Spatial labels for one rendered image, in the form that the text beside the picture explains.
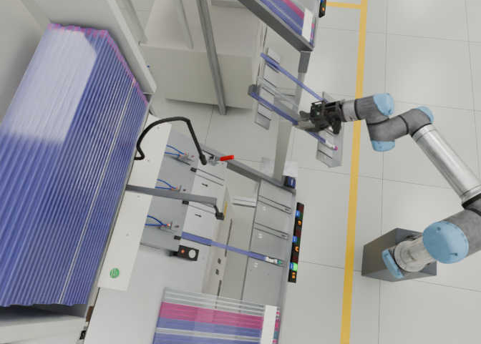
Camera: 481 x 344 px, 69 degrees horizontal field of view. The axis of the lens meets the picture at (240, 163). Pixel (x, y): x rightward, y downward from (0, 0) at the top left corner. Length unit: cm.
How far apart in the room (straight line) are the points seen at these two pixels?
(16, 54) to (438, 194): 231
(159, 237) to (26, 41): 58
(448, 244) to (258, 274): 64
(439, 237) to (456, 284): 133
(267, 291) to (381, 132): 71
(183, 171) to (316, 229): 131
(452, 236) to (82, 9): 105
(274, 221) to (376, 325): 106
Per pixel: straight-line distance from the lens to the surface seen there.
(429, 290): 239
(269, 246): 141
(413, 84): 286
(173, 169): 109
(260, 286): 138
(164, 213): 106
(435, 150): 127
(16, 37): 87
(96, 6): 78
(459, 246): 114
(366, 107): 123
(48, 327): 75
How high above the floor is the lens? 218
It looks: 68 degrees down
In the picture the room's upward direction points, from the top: 8 degrees counter-clockwise
